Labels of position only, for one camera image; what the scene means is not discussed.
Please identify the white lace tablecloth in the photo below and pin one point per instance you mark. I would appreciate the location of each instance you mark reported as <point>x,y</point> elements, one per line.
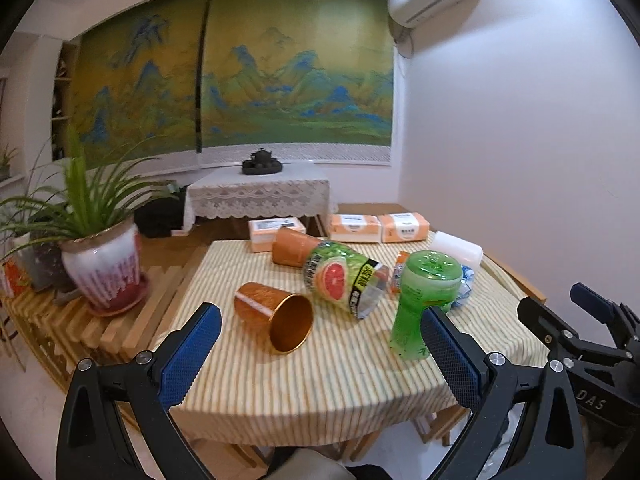
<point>301,189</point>

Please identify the green landscape wall painting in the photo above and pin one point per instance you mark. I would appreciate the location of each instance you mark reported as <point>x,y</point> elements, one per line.
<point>308,79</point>

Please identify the copper metal cup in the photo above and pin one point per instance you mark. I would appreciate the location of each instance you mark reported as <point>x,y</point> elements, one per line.
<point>281,318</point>

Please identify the black bag under table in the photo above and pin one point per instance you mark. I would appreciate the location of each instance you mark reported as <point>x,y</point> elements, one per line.
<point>162,216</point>

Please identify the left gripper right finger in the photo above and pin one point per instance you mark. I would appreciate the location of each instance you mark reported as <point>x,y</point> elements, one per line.
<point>547,443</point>

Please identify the tissue pack with barcode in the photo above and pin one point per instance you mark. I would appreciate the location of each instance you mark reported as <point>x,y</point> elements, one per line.
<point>263,231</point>

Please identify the black teapot set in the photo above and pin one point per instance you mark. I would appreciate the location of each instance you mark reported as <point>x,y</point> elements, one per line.
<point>261,162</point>

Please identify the wooden slatted rack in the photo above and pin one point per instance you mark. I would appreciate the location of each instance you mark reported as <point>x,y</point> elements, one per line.
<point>59,336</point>

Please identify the tissue pack far right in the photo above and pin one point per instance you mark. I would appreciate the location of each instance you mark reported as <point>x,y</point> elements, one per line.
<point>404,227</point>

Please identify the green spider plant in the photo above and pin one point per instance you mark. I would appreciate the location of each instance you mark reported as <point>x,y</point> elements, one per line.
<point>87,203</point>

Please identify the grapefruit label bottle cup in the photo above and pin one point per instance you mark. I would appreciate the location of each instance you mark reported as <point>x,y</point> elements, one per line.
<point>345,278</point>

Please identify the white red flower pot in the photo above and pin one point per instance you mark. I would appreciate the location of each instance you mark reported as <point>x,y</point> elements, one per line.
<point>106,268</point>

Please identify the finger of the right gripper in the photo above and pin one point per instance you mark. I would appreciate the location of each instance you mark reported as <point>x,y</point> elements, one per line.
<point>622,323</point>
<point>552,331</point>

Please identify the orange patterned paper cup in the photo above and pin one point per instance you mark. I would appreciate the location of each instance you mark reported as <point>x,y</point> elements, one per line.
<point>292,248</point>

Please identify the grey flower pot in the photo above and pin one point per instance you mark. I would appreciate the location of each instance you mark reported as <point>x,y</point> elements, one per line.
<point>44,266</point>

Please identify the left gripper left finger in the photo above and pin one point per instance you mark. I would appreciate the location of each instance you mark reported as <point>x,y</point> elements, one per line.
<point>93,442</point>

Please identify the green tea bottle cup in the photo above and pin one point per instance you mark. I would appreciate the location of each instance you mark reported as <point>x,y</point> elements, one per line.
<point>405,337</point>

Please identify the tissue pack middle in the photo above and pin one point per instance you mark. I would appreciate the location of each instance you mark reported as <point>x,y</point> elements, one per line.
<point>355,228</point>

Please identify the striped yellow tablecloth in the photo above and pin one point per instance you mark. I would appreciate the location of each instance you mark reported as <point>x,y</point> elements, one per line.
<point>342,383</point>

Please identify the white paper cup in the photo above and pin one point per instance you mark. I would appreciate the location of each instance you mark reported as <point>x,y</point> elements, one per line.
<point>466,253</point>

